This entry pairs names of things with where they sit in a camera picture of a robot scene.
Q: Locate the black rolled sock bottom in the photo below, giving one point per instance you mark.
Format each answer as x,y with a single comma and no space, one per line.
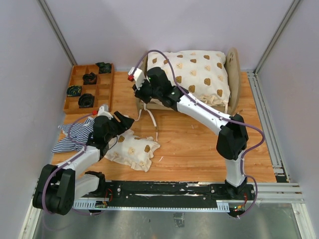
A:
86,101

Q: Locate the left aluminium corner post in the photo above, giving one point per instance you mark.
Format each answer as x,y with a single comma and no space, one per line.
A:
58,33

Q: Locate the wooden pet bed frame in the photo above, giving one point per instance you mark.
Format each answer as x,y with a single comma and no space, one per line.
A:
232,67

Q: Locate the right aluminium corner post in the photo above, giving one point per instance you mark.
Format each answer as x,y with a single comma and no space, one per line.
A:
278,33

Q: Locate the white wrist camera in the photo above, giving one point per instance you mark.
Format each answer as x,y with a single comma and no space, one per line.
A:
136,75
104,111

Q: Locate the black rolled sock middle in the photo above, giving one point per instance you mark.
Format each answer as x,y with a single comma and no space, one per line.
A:
89,79

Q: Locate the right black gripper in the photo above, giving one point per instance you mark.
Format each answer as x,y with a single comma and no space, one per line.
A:
138,93

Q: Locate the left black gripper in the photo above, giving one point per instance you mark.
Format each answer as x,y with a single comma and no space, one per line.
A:
124,124

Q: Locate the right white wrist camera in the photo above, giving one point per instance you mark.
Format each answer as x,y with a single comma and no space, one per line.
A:
136,75

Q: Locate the blue striped cloth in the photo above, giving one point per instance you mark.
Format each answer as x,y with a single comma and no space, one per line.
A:
78,134

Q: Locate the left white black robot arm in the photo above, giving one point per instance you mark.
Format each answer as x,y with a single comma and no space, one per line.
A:
60,185

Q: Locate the large bear print cushion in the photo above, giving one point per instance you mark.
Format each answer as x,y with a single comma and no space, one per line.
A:
200,72

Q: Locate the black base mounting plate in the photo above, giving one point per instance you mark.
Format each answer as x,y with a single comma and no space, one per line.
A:
159,194

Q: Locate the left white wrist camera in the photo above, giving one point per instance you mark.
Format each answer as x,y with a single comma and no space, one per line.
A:
104,111

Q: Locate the small bear print pillow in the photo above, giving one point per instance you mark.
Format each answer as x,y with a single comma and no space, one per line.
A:
132,150

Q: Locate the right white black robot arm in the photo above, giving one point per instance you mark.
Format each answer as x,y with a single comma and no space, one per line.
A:
232,134

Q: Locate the black green rolled sock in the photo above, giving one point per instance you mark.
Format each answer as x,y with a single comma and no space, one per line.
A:
74,91

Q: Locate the aluminium corner post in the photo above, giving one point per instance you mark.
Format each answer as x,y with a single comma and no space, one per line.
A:
278,33
58,33

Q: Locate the aluminium rail frame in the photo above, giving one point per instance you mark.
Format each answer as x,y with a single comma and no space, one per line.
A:
264,192

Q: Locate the black rolled sock top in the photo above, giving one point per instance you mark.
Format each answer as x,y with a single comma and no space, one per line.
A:
104,68

